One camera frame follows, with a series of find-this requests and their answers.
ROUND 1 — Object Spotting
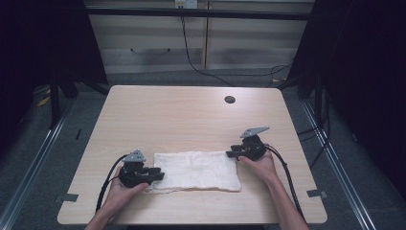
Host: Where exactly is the black horizontal frame bar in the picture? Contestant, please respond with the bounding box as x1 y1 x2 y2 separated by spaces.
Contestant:
85 8 311 21

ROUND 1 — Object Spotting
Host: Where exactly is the person's right hand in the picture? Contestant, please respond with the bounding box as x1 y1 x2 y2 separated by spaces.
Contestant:
238 149 279 184

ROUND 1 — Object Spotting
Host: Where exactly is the person's left hand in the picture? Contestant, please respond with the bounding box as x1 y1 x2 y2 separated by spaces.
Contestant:
106 173 149 214

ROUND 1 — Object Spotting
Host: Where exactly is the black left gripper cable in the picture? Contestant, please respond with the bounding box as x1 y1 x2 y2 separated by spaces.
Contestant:
95 153 129 214

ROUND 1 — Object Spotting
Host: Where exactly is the black metal stand post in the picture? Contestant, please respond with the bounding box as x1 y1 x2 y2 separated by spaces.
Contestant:
49 76 62 130

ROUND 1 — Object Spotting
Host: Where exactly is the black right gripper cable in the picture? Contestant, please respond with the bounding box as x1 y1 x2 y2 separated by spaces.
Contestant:
263 144 305 220

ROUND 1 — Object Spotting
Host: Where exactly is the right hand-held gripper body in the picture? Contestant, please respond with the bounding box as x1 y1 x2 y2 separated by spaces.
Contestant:
238 126 271 162

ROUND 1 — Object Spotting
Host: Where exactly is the bundle of black floor cables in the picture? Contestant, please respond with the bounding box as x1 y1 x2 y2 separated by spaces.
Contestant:
296 87 331 169

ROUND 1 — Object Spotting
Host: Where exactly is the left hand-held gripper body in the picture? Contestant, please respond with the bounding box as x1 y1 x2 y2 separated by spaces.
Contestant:
118 149 154 189

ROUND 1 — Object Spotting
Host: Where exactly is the white towel with label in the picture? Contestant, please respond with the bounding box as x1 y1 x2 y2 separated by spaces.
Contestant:
145 150 243 195

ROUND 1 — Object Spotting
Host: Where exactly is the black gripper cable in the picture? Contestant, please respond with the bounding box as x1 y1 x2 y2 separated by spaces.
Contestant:
263 144 305 220
95 153 129 214

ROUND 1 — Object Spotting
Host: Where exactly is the long black wall cable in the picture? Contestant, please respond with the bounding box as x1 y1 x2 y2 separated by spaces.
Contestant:
180 15 292 88

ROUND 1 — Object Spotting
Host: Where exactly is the yellow tape piece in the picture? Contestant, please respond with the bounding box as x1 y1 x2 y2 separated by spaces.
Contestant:
36 95 52 107

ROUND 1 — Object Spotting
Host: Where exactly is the white wall socket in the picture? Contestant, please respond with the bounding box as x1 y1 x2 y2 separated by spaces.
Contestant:
174 0 199 10

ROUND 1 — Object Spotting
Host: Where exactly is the metal floor rail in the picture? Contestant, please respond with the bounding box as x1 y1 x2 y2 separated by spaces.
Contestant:
0 104 75 230
301 101 378 230

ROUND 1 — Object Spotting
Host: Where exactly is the dark curtain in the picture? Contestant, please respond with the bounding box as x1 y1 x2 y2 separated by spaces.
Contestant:
0 0 109 157
286 0 406 200

